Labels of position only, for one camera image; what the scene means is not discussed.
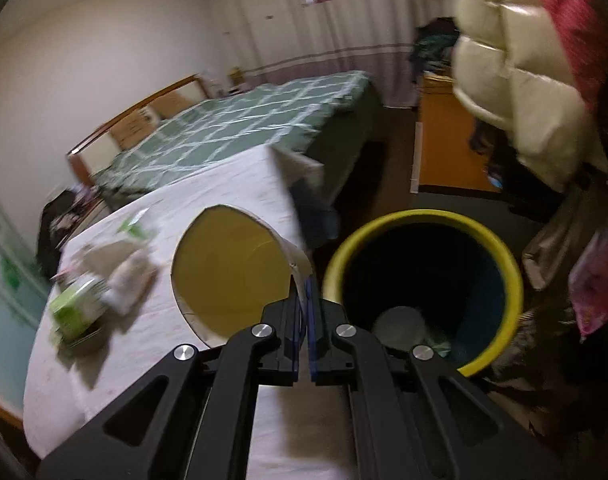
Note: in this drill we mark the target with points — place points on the wooden bed headboard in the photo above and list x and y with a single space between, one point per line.
83 160

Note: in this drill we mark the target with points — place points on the pink patterned cloth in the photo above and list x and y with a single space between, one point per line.
564 10

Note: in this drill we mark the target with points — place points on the beige plastic bag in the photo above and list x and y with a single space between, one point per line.
554 245

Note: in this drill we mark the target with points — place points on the green and white carton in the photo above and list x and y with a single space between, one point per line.
78 307

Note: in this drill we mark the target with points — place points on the white floral tablecloth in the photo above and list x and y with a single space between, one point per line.
223 180

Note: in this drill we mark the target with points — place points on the pink floral bag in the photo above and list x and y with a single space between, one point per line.
596 285

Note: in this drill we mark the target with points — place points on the pile of dark clothes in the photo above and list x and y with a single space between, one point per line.
434 45

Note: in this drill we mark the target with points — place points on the yellow rimmed trash bin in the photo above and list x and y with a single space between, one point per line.
424 218

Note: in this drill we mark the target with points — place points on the dark bag with clothes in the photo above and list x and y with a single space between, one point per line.
51 240

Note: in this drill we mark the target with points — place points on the white paper towel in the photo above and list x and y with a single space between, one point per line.
126 272

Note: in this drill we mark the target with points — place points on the tan pillow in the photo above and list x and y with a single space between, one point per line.
133 125

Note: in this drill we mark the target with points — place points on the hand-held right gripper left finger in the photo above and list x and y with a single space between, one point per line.
298 345

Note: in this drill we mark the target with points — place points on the wooden cabinet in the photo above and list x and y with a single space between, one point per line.
444 135

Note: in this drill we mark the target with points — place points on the paper cup with yellow inside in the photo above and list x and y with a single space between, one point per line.
223 270

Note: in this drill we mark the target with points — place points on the green plaid blanket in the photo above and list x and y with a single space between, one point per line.
244 120

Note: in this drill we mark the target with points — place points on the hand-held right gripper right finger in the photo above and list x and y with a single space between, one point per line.
315 345

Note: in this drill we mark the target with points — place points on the pale round cup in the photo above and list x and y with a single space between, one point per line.
399 325

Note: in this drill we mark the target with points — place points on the cream puffer jacket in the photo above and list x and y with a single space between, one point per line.
524 95

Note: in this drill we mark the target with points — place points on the glass wardrobe door green print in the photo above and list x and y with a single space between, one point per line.
3 270

